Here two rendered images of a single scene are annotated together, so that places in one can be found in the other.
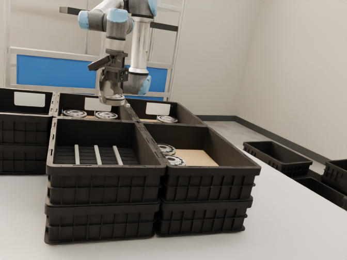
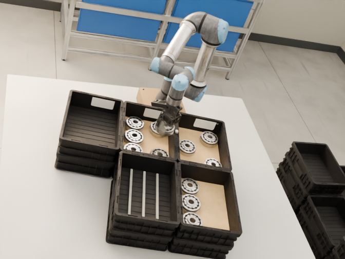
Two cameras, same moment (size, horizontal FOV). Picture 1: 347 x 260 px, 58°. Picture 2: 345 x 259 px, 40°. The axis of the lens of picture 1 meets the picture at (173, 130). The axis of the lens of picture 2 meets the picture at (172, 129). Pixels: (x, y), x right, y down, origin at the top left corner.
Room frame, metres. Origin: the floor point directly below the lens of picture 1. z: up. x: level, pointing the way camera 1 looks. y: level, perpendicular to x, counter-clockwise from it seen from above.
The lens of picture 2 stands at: (-0.65, 0.05, 2.57)
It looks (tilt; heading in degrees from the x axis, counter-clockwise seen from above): 39 degrees down; 5
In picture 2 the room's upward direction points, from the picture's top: 21 degrees clockwise
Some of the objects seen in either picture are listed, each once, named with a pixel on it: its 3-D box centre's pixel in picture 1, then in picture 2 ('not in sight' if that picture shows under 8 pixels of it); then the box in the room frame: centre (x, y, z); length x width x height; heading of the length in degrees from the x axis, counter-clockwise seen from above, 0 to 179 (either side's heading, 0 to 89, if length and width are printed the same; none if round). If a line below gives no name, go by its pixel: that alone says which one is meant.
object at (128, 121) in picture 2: (75, 113); (135, 122); (1.35, 0.45, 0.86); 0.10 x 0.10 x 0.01
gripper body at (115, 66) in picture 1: (115, 66); (171, 112); (1.25, 0.27, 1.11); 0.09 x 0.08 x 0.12; 66
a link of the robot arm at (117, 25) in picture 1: (117, 23); (178, 86); (1.25, 0.28, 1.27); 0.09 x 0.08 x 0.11; 177
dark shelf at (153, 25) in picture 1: (122, 19); not in sight; (3.49, 0.73, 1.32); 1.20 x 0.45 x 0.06; 121
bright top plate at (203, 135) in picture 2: (167, 119); (209, 137); (1.50, 0.04, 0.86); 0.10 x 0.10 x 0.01
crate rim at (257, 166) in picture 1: (192, 145); (208, 197); (1.00, -0.07, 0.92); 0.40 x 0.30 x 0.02; 21
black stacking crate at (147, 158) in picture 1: (100, 157); (145, 193); (0.89, 0.21, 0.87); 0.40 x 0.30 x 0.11; 21
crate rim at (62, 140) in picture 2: (13, 102); (93, 119); (1.16, 0.63, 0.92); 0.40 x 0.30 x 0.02; 21
